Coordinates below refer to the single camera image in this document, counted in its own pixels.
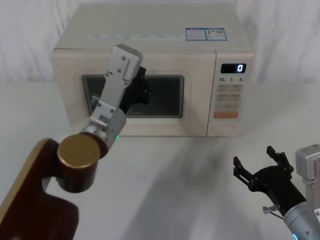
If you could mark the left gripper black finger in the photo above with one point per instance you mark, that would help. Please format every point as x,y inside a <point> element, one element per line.
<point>142,73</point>
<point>148,96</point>

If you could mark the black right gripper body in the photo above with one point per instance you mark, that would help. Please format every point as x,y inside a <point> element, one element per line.
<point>275,182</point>

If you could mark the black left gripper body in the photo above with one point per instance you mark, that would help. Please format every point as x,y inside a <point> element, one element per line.
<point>135,92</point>

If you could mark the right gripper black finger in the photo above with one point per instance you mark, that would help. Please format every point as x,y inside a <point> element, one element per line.
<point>282,160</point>
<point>242,172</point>

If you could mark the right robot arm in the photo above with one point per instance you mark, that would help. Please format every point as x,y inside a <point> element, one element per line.
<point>300,220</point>

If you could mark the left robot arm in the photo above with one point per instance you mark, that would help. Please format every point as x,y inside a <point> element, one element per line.
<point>75,155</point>

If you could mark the cream microwave oven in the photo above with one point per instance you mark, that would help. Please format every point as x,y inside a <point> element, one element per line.
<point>160,55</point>

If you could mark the long white oven label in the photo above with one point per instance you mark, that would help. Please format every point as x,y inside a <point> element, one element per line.
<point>135,37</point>

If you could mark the oven control panel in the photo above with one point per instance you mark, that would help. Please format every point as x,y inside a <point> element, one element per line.
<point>232,100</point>

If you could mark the blue bordered oven label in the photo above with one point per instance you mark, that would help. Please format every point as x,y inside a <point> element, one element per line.
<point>206,34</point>

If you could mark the white table cloth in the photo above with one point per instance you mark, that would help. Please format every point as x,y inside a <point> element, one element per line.
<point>162,190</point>

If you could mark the white curtain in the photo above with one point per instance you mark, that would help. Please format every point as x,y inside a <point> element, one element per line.
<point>27,37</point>

